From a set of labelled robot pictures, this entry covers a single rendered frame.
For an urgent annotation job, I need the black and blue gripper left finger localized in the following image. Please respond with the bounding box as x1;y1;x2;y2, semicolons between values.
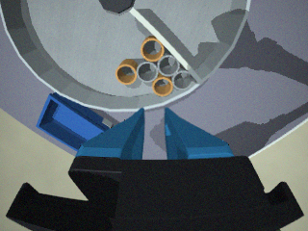
75;108;144;160

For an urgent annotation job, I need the bronze bushing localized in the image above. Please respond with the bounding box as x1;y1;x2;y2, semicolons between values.
115;59;138;85
141;36;165;62
152;72;173;96

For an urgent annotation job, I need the blue open crate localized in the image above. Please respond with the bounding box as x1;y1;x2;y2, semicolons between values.
36;91;112;152

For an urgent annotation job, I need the grey metal bushing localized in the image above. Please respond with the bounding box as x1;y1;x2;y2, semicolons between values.
157;50;180;76
170;64;193;90
137;58;158;83

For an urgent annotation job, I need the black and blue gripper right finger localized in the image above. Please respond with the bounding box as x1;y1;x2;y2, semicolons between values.
165;108;234;160

